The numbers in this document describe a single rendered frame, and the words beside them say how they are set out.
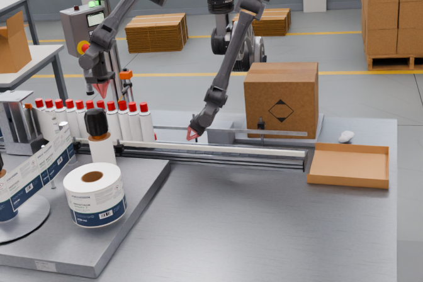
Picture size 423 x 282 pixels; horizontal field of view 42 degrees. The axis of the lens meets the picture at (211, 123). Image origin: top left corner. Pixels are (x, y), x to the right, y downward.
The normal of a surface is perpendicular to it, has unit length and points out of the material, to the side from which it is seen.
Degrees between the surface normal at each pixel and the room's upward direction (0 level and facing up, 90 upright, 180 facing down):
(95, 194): 90
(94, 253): 0
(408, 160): 0
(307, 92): 90
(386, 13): 90
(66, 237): 0
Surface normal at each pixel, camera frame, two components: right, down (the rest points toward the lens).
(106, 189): 0.66, 0.27
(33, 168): 0.92, 0.09
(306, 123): -0.23, 0.44
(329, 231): -0.10, -0.90
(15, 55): 0.99, -0.02
